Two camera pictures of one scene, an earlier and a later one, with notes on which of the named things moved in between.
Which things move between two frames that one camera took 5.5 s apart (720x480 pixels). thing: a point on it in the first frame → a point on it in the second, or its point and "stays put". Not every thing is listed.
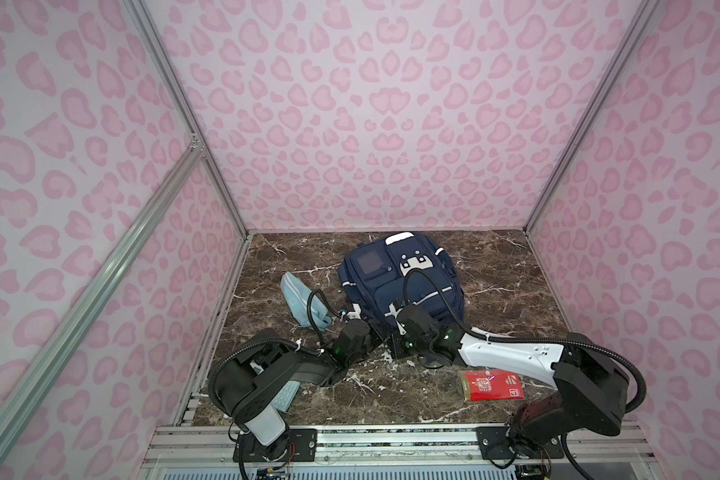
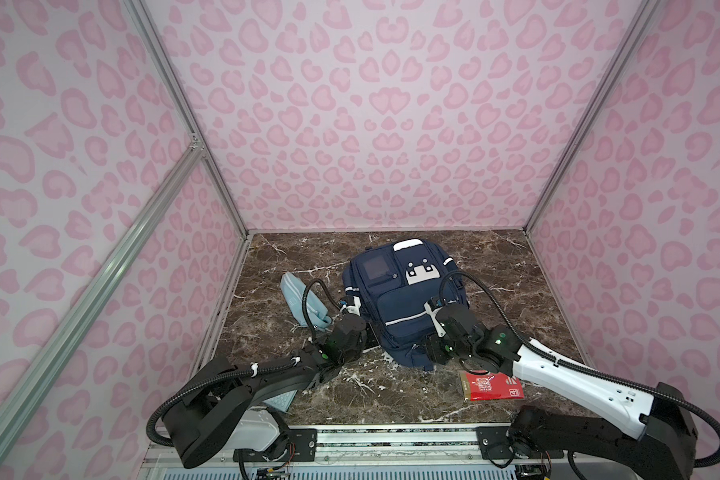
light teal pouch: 296,297 stays put
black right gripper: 395,349 → 432,350
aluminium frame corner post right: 642,20 stays put
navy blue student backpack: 384,277 stays put
